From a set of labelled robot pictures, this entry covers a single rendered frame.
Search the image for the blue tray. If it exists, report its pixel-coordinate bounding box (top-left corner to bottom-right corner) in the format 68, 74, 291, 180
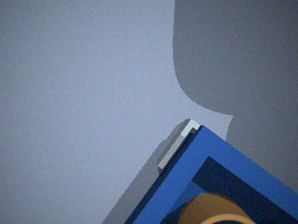
124, 128, 298, 224

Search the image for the bronze bushing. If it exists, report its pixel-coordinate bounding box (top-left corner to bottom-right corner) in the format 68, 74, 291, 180
178, 192, 256, 224

